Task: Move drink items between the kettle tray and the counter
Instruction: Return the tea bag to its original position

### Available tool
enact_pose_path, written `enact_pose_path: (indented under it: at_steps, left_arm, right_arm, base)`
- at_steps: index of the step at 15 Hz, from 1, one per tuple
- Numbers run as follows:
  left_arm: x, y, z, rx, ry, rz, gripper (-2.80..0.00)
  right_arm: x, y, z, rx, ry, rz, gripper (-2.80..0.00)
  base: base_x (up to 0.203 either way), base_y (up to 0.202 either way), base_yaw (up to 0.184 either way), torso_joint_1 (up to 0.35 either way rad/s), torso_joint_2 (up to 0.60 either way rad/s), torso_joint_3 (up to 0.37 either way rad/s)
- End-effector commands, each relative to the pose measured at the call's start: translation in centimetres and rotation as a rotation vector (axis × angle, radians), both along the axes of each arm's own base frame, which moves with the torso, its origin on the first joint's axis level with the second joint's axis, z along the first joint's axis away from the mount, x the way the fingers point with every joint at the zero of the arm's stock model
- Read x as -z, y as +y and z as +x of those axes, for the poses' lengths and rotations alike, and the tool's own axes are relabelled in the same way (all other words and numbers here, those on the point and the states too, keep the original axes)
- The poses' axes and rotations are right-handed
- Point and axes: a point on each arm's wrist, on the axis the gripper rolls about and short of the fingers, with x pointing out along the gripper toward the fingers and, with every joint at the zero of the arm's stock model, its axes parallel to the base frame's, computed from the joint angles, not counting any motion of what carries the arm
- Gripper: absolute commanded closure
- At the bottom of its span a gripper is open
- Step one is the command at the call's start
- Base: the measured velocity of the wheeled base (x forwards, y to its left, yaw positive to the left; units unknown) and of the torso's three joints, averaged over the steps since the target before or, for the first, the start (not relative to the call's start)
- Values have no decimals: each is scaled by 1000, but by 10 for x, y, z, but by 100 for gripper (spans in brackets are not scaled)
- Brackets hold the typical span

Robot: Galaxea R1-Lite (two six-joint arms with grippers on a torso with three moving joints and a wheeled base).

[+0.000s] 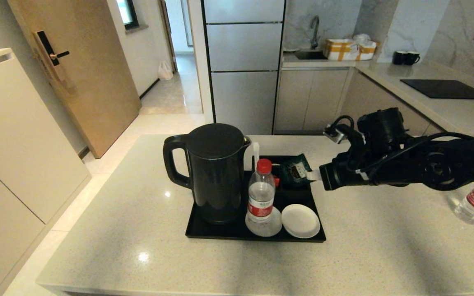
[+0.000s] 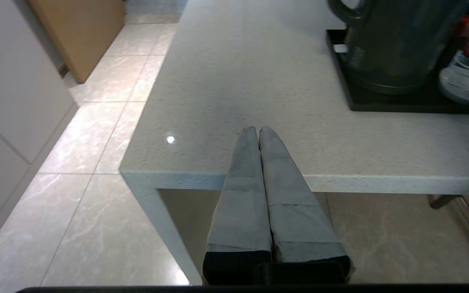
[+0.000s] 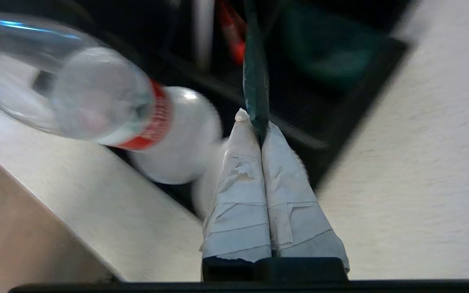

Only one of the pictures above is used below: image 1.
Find dark kitchen sink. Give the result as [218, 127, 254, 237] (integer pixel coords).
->
[295, 49, 327, 61]

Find white tall cabinet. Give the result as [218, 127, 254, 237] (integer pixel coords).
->
[0, 49, 91, 296]

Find black serving tray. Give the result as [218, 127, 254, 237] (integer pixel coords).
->
[185, 155, 326, 243]

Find chrome kitchen faucet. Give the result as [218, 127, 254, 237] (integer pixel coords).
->
[310, 16, 321, 50]

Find dark green tea packet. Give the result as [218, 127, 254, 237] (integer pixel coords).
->
[279, 153, 313, 184]

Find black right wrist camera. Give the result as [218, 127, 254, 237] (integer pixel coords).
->
[323, 116, 357, 145]

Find black electric kettle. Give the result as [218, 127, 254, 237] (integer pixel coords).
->
[163, 123, 251, 225]

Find beige kitchen base cabinets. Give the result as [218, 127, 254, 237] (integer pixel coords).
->
[273, 68, 453, 137]

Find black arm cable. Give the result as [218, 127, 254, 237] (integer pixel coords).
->
[346, 132, 474, 181]

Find black induction cooktop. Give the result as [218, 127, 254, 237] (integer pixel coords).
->
[400, 79, 474, 100]

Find black gold door lock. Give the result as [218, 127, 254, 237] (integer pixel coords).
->
[32, 31, 70, 83]

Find silver refrigerator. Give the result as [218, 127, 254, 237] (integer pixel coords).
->
[202, 0, 286, 135]

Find light wooden door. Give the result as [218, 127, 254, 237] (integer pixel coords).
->
[7, 0, 142, 160]

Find large yellow taped cardboard box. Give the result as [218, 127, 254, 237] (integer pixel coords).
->
[323, 38, 359, 61]

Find dark framed window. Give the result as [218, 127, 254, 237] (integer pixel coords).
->
[116, 0, 139, 31]

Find small yellow taped cardboard box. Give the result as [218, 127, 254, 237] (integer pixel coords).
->
[356, 40, 379, 61]

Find white plastic bag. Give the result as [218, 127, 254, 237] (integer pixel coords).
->
[158, 61, 174, 81]

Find round white coaster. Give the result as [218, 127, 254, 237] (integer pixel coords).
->
[245, 207, 282, 238]
[281, 204, 321, 239]

